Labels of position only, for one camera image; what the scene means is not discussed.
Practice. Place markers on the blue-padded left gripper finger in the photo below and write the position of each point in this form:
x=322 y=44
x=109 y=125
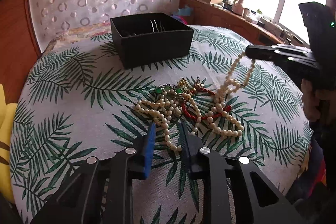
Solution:
x=256 y=199
x=101 y=191

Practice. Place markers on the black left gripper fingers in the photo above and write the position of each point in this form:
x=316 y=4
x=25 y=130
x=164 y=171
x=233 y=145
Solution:
x=257 y=52

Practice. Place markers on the black cardboard jewelry box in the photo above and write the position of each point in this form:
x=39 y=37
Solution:
x=142 y=39

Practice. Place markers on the person's right hand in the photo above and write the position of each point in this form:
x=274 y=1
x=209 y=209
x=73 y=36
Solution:
x=311 y=100

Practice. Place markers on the pink bottle on cabinet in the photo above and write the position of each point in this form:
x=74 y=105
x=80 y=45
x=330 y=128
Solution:
x=238 y=7

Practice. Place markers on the wooden sideboard cabinet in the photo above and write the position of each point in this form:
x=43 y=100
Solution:
x=206 y=15

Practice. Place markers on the gold flower earring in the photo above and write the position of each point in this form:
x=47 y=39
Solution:
x=199 y=87

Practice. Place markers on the teal cloth by bed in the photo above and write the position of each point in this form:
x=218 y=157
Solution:
x=185 y=11

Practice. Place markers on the palm leaf print bedsheet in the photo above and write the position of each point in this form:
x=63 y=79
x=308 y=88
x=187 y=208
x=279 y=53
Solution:
x=79 y=101

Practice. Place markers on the yellow plush toy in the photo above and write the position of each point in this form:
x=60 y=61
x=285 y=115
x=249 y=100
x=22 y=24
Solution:
x=7 y=120

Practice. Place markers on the wooden headboard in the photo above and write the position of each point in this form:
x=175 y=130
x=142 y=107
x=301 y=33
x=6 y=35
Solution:
x=19 y=47

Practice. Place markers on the floral quilt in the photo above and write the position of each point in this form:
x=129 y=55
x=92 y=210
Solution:
x=95 y=33

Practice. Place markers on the gold ring ornament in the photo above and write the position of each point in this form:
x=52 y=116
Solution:
x=184 y=85

